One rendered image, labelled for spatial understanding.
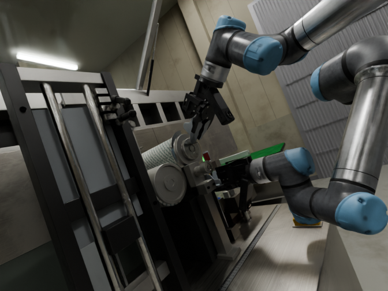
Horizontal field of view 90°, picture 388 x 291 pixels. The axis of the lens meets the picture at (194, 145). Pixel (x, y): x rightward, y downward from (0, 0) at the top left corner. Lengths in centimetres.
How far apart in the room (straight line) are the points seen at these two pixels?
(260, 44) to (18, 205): 78
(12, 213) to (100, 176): 44
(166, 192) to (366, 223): 44
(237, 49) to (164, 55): 473
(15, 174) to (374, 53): 100
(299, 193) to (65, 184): 50
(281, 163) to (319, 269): 24
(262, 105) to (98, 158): 385
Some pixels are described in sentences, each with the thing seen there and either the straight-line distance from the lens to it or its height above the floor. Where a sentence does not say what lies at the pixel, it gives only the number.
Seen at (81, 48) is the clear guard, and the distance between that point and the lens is 94.
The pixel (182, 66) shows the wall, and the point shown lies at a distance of 486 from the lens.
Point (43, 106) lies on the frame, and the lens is 89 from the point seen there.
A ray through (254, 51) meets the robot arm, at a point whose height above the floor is 139.
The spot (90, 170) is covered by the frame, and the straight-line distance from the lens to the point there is 38.
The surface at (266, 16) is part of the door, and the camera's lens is 441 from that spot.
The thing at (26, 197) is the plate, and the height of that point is 129.
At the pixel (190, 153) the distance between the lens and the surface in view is 64.
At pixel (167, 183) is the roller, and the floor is 118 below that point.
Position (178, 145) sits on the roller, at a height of 128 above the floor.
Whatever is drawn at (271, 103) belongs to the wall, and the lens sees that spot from 408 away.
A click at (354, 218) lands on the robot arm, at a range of 46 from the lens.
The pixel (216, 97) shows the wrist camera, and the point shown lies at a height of 136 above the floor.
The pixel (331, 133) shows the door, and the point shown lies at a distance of 404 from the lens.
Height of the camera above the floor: 123
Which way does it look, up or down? 3 degrees up
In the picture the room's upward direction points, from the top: 21 degrees counter-clockwise
